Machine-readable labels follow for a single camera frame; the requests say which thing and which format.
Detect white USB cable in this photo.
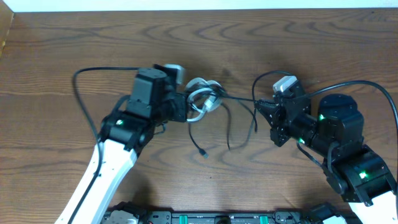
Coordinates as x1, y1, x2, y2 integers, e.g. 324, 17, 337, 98
185, 77, 223, 123

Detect thick black USB cable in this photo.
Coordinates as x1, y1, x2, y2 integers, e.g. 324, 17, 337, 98
186, 70, 295, 152

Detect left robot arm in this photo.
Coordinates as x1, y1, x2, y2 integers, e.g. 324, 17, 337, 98
57, 64, 187, 223

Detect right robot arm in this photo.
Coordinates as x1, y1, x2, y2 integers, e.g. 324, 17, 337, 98
254, 76, 397, 223

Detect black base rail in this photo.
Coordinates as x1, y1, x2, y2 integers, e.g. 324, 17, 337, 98
100, 202, 361, 224

